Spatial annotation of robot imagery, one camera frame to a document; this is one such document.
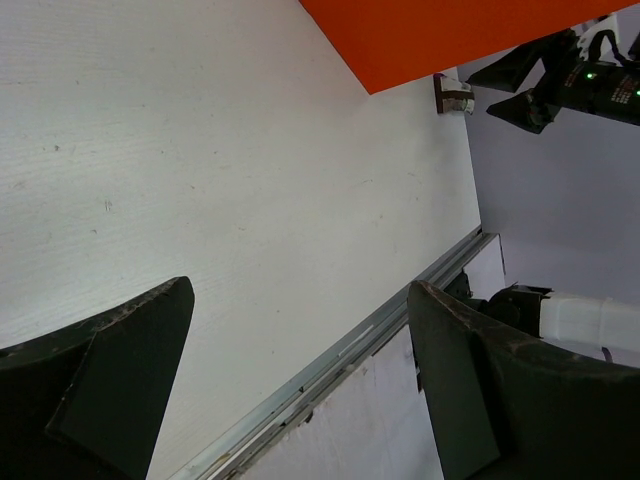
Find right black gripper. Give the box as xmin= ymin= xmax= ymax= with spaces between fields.
xmin=467 ymin=29 xmax=639 ymax=134

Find orange paper bag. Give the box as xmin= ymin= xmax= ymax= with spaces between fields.
xmin=301 ymin=0 xmax=633 ymax=94

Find brown snack bar upper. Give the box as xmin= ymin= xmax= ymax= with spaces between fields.
xmin=433 ymin=73 xmax=475 ymax=115

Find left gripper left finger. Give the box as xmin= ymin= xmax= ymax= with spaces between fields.
xmin=1 ymin=277 xmax=195 ymax=479

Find aluminium table rail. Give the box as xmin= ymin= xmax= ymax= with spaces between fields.
xmin=169 ymin=227 xmax=501 ymax=480

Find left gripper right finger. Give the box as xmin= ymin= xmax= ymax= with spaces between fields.
xmin=407 ymin=281 xmax=639 ymax=479

